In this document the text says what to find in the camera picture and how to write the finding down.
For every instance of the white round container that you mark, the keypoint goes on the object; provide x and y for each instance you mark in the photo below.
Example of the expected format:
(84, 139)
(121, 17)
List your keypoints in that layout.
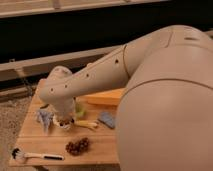
(65, 127)

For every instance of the white dish brush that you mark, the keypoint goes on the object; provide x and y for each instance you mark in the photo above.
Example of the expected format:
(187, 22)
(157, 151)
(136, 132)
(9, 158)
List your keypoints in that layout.
(22, 156)

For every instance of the yellow banana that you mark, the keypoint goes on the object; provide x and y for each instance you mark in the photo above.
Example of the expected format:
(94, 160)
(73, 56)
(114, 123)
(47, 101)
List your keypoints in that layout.
(86, 124)

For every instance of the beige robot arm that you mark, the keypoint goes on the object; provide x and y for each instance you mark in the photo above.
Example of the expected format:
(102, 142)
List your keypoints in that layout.
(164, 120)

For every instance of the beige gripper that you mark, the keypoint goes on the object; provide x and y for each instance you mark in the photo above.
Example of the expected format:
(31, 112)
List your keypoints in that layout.
(64, 119)

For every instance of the blue grey crumpled cloth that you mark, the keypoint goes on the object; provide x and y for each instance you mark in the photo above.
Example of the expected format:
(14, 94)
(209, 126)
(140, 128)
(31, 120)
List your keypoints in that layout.
(45, 118)

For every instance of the light green vegetable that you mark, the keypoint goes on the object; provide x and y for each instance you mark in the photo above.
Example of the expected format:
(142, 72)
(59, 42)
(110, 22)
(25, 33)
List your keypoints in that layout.
(80, 111)

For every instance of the yellow plastic bin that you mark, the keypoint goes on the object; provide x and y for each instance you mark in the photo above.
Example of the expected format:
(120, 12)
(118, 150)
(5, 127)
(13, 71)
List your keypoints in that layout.
(111, 97)

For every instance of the blue grey eraser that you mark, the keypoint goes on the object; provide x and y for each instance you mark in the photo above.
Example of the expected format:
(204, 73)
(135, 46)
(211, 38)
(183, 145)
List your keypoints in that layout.
(107, 119)

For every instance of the brown grape bunch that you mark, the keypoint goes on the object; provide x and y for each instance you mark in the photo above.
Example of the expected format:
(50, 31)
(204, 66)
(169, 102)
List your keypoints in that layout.
(78, 147)

